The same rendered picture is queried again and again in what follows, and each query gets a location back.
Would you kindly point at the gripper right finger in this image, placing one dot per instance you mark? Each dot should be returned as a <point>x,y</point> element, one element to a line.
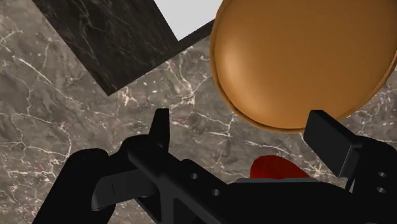
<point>372,173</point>

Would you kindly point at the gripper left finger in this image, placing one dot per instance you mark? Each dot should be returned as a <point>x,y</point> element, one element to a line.
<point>173,183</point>

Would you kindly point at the red round object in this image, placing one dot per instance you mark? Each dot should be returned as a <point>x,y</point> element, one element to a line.
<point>273,167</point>

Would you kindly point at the orange-brown round bowl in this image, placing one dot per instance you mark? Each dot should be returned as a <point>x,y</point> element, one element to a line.
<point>297,62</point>

